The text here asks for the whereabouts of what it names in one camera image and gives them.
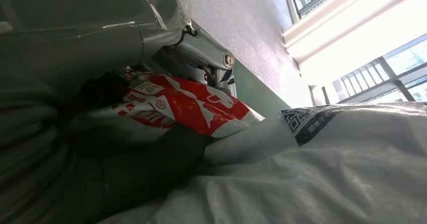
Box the grey-white courier bag red print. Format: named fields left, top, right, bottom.
left=80, top=68, right=427, bottom=224

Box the ribbed grey left arm sleeve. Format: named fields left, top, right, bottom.
left=0, top=80, right=78, bottom=224

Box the large dark-framed window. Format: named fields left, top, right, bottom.
left=308, top=33, right=427, bottom=105

